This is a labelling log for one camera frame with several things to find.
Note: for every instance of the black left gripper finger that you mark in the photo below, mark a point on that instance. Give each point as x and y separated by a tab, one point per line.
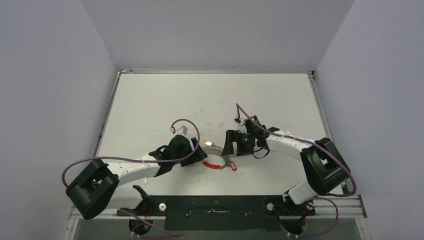
195	143
198	156

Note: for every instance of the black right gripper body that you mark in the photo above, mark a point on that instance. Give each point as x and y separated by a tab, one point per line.
230	143

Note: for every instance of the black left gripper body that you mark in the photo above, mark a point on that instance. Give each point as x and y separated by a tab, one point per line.
188	151

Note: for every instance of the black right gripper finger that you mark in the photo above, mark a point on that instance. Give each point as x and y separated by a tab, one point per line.
232	148
230	136

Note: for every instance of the red key tag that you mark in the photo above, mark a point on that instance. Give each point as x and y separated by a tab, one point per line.
232	166

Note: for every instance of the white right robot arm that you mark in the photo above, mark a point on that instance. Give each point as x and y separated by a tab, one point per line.
324	167

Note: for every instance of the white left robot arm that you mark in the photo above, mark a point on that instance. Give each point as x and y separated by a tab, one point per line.
101	185

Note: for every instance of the yellow key tag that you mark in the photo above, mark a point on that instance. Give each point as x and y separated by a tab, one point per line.
208	143

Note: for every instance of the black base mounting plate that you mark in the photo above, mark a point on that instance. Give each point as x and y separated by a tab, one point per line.
222	212

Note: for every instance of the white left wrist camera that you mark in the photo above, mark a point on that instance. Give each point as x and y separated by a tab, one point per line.
183	130

